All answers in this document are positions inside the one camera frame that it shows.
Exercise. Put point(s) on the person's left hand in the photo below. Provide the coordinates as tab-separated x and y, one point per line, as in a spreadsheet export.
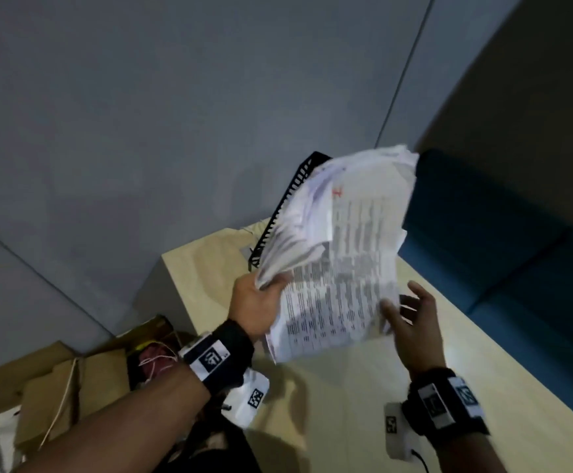
250	306

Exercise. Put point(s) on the person's left forearm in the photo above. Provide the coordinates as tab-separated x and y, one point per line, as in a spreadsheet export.
133	421

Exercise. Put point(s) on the stack of printed white papers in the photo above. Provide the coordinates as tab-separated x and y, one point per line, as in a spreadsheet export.
343	251

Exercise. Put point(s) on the blue sofa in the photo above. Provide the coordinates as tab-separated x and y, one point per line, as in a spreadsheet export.
503	251

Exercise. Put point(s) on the person's left thumb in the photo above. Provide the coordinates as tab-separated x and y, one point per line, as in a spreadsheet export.
274	284

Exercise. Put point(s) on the person's right forearm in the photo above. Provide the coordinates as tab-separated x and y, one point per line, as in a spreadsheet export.
469	455

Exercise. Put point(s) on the large open cardboard box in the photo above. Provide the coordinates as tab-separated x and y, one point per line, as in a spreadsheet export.
30	374

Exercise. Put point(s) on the small brown cardboard box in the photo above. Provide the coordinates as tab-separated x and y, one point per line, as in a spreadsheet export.
64	398

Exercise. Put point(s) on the person's right hand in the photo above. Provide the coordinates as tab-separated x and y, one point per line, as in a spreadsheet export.
422	339

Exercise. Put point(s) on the person's right thumb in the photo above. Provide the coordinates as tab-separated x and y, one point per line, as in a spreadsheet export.
391	316

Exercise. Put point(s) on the red cloth bundle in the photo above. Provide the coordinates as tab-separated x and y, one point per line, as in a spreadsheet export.
155	354

